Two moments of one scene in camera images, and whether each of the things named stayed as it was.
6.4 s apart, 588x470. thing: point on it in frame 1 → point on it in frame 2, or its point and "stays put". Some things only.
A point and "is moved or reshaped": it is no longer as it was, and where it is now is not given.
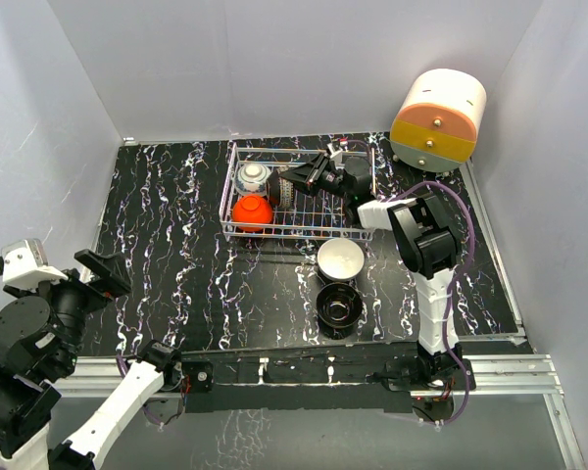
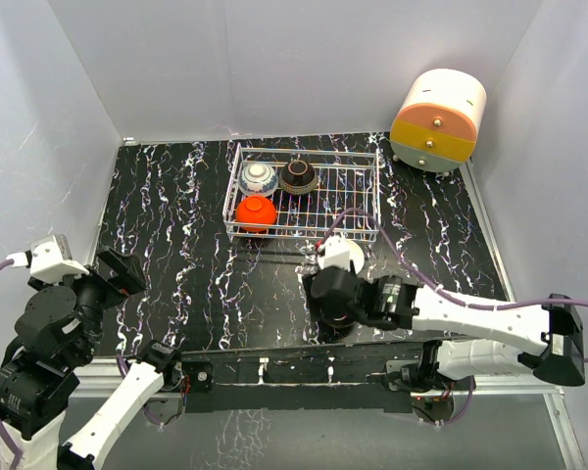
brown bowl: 272,188 is moved or reshaped
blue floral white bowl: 251,179 stays put
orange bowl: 252,209 stays put
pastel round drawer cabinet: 435,127 stays put
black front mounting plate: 241,384 stays put
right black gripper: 304,176 → 315,304
